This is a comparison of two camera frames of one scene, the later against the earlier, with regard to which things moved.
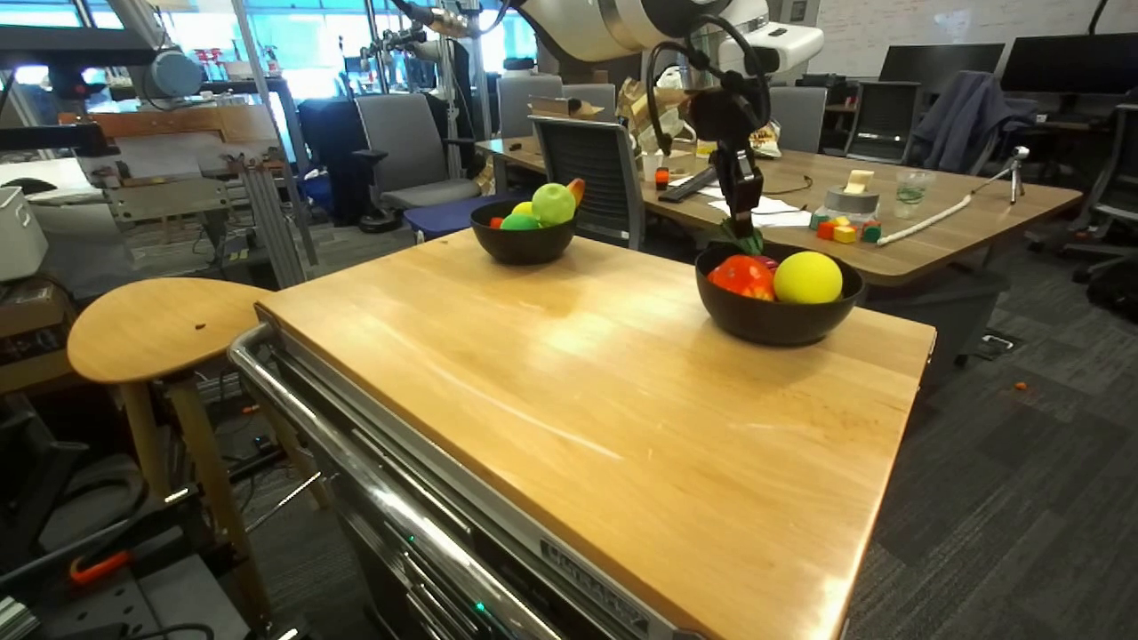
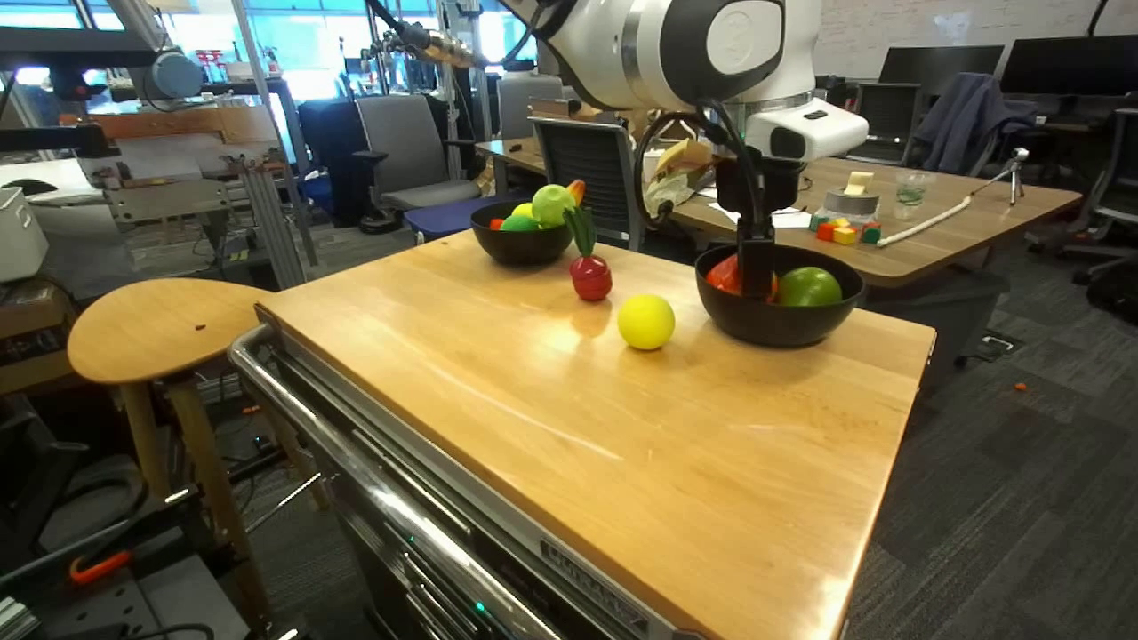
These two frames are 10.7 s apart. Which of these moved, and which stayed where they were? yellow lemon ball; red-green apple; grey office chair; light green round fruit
Moved: yellow lemon ball
Stayed: grey office chair; light green round fruit; red-green apple
